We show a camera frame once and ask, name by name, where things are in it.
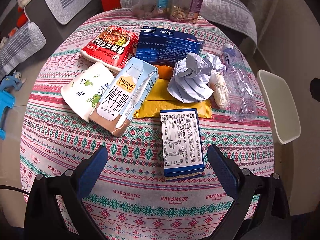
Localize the small blue white box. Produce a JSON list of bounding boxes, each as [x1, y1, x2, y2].
[[160, 108, 205, 181]]

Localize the crushed clear plastic bottle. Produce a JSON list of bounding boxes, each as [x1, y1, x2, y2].
[[221, 44, 257, 122]]

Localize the pale blue paper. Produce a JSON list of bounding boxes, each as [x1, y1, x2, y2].
[[167, 53, 226, 103]]

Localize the yellow snack wrapper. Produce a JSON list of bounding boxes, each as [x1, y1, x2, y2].
[[134, 79, 212, 118]]

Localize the white paper cup green print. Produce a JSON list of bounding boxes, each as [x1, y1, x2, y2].
[[61, 62, 114, 122]]

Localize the light blue milk carton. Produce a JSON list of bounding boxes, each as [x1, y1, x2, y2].
[[89, 57, 158, 137]]

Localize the dark blue cardboard box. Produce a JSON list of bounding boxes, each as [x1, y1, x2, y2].
[[135, 26, 204, 67]]

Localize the red instant noodle cup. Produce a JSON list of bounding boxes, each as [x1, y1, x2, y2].
[[80, 25, 138, 74]]

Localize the patterned woven tablecloth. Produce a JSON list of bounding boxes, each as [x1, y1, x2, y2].
[[19, 7, 275, 240]]

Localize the blue plush toy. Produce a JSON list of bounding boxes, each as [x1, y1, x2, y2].
[[0, 70, 26, 91]]

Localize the clear jar purple label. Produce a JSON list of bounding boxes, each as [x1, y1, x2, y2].
[[169, 0, 203, 23]]

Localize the grey sofa with quilted cover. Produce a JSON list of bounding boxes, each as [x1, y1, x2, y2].
[[1, 0, 101, 77]]

